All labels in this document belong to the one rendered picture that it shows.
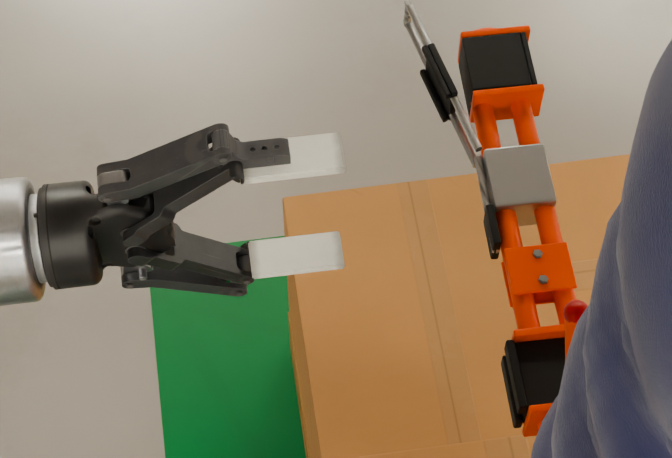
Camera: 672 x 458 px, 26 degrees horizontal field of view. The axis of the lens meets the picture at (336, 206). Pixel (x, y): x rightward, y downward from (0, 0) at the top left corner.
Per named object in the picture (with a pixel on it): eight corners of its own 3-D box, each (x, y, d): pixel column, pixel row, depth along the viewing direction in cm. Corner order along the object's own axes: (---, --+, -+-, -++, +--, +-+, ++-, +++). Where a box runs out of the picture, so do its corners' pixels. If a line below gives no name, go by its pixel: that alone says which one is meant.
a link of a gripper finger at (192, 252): (135, 253, 103) (124, 261, 103) (258, 287, 110) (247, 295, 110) (132, 205, 105) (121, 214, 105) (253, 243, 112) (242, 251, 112)
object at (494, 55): (539, 116, 153) (545, 89, 149) (470, 123, 153) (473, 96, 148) (524, 53, 157) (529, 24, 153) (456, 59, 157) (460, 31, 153)
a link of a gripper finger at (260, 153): (213, 154, 98) (210, 129, 95) (288, 146, 98) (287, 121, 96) (215, 173, 97) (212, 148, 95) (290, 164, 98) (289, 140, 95)
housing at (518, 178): (554, 223, 147) (560, 200, 143) (488, 230, 146) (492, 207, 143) (541, 165, 150) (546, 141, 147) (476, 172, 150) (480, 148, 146)
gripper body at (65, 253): (29, 161, 101) (162, 146, 102) (50, 222, 108) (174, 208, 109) (32, 255, 97) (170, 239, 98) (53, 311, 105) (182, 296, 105)
